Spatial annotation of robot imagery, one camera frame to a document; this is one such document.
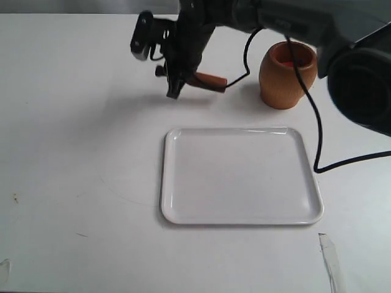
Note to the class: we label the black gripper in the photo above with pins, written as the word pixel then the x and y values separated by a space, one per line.
pixel 184 48

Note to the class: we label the brown wooden pestle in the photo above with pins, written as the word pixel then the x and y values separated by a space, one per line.
pixel 207 82

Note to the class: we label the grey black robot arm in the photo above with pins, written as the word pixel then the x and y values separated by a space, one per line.
pixel 352 39

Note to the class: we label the wooden mortar cup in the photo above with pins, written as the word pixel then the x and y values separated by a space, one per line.
pixel 279 87

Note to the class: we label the white rectangular plastic tray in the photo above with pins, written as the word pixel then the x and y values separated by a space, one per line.
pixel 238 176

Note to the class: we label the clear tape strip right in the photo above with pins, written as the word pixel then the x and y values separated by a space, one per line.
pixel 327 258

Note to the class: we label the clear tape piece left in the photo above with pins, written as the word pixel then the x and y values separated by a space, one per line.
pixel 4 271

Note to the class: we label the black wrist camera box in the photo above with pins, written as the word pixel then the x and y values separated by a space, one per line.
pixel 140 41

